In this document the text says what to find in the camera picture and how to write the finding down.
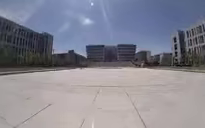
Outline wide pale stairs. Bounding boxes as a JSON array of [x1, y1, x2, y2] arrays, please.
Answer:
[[86, 60, 138, 69]]

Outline pale concrete paved plaza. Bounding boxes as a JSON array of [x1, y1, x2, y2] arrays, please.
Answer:
[[0, 67, 205, 128]]

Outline blue glass twin building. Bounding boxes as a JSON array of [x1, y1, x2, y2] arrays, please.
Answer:
[[85, 43, 137, 62]]

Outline low dark building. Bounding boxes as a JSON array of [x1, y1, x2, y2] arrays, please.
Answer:
[[52, 49, 88, 67]]

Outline pale grey building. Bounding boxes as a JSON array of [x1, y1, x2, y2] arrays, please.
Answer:
[[135, 50, 152, 63]]

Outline low pale building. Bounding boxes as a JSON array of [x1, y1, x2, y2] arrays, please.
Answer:
[[153, 52, 174, 66]]

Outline dark raised ground strip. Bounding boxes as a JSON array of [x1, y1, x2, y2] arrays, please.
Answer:
[[0, 65, 88, 77], [146, 65, 205, 75]]

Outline long grey multi-storey building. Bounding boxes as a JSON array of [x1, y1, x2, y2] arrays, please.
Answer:
[[0, 12, 54, 65]]

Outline row of trees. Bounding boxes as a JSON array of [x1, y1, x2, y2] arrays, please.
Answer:
[[0, 46, 54, 67], [181, 49, 205, 67]]

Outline white multi-storey building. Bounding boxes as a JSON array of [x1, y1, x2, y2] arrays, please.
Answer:
[[171, 14, 205, 66]]

